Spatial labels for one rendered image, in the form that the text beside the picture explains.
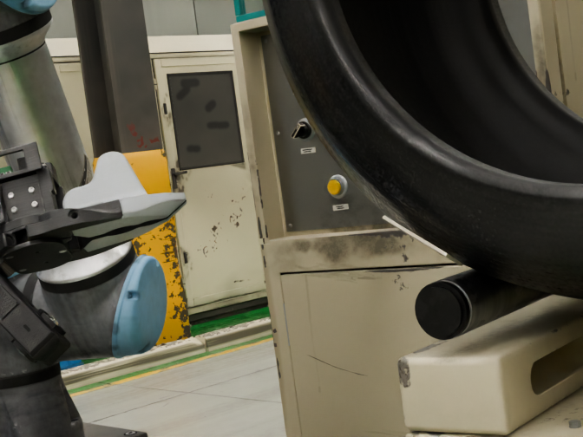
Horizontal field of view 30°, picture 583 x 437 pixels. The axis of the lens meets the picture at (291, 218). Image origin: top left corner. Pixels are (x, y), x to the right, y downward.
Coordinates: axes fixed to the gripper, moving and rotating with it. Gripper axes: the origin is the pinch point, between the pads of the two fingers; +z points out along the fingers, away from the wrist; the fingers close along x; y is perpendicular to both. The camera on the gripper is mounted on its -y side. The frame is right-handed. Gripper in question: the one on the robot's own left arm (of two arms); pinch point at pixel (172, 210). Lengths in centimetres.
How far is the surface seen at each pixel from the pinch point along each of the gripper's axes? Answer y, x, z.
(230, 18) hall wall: 482, 908, 69
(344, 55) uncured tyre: 6.3, -6.1, 15.8
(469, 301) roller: -13.7, -2.0, 19.7
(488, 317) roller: -14.8, 1.4, 21.4
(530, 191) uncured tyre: -8.9, -10.4, 24.4
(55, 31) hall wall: 449, 785, -90
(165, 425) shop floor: 35, 379, -41
